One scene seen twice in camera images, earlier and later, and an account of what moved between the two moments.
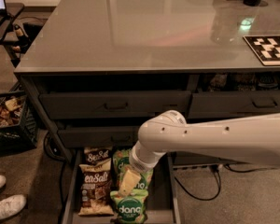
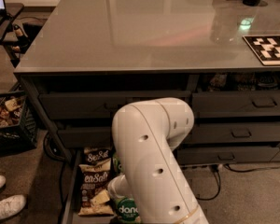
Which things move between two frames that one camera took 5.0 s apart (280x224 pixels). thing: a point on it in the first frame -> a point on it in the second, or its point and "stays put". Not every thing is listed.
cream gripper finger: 129,182 -> 100,199
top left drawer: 136,105 stays put
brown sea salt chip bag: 96,189 stays put
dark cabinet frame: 93,115 stays put
